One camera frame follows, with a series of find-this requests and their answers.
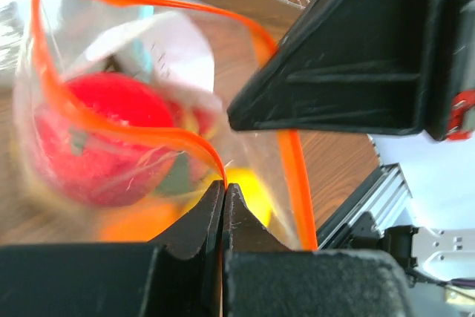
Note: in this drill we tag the clear zip bag orange zipper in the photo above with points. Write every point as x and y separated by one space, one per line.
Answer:
201 57

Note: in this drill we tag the orange fruit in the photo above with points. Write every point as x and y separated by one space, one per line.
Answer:
138 223

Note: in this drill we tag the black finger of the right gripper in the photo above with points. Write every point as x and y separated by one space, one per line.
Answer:
347 66

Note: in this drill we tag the clear bag blue zipper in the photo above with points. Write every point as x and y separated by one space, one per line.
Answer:
145 12

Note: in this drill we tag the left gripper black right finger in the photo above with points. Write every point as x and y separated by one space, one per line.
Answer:
261 277

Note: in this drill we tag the red apple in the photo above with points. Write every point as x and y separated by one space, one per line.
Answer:
96 169

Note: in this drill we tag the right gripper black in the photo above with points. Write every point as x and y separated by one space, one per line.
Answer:
461 121

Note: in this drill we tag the aluminium frame rail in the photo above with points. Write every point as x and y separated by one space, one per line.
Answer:
375 205

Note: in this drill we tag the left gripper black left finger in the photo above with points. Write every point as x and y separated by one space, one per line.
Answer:
175 274

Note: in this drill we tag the yellow mango fruit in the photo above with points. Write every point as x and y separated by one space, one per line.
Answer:
255 193

